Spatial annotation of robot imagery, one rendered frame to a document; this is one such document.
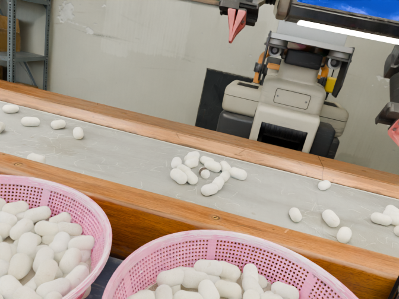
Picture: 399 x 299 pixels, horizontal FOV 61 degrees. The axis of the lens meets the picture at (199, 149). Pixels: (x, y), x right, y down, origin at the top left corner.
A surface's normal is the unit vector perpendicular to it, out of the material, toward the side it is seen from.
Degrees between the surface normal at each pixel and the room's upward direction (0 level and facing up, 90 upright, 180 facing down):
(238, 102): 90
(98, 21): 90
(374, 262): 0
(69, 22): 90
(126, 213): 90
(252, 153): 45
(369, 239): 0
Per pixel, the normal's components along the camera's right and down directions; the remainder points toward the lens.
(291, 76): -0.24, 0.41
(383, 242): 0.19, -0.93
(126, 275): 0.95, -0.03
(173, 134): 0.00, -0.45
